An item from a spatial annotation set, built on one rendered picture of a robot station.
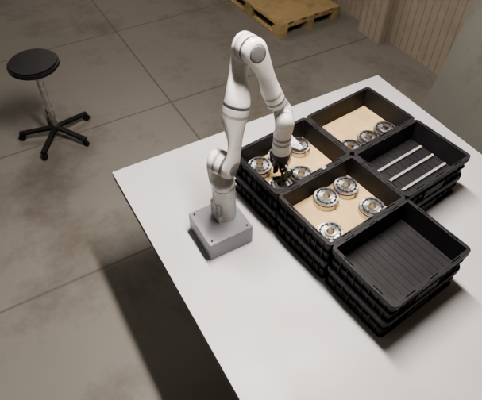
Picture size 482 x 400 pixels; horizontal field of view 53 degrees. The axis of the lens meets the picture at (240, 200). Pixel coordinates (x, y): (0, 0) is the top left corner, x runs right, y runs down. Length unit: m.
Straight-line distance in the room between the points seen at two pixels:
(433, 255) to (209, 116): 2.23
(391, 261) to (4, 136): 2.89
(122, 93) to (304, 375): 2.85
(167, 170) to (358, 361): 1.18
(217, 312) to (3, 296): 1.46
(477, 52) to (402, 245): 2.04
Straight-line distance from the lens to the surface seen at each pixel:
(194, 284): 1.91
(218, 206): 1.88
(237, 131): 1.67
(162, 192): 2.21
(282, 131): 1.79
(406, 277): 1.86
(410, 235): 1.99
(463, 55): 3.78
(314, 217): 1.95
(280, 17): 4.69
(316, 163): 2.16
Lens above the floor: 2.32
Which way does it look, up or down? 49 degrees down
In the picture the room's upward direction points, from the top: 1 degrees clockwise
